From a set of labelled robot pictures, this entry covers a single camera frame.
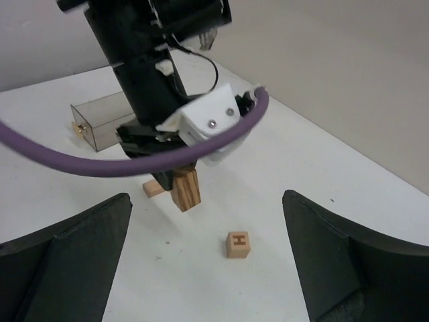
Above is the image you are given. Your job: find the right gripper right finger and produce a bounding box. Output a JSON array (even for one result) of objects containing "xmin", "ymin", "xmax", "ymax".
[{"xmin": 282, "ymin": 190, "xmax": 428, "ymax": 321}]

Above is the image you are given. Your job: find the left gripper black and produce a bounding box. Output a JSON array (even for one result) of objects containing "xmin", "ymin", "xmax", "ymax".
[{"xmin": 116, "ymin": 117, "xmax": 186, "ymax": 191}]

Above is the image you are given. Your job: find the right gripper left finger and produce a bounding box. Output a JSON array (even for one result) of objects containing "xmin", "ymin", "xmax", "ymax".
[{"xmin": 1, "ymin": 193, "xmax": 132, "ymax": 321}]

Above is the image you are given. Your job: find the light wood long block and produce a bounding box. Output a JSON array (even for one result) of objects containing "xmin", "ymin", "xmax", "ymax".
[{"xmin": 142, "ymin": 179, "xmax": 165, "ymax": 199}]

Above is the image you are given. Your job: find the striped dark wood block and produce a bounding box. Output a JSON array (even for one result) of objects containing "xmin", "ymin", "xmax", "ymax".
[{"xmin": 170, "ymin": 166, "xmax": 201, "ymax": 212}]

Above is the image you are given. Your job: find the clear plastic box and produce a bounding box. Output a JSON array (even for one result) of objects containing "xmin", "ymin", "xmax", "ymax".
[{"xmin": 70, "ymin": 92, "xmax": 135, "ymax": 152}]

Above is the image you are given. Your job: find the wood cube letter H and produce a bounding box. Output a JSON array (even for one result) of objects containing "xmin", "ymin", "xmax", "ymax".
[{"xmin": 225, "ymin": 231, "xmax": 251, "ymax": 259}]

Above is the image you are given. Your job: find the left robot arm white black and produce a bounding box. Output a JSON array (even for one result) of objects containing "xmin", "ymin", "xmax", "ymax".
[{"xmin": 84, "ymin": 1, "xmax": 232, "ymax": 159}]

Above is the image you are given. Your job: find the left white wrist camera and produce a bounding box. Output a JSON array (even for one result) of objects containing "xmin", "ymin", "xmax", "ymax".
[{"xmin": 156, "ymin": 84, "xmax": 257, "ymax": 146}]

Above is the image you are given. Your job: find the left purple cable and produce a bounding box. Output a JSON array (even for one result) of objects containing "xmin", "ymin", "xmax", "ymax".
[{"xmin": 0, "ymin": 86, "xmax": 271, "ymax": 177}]

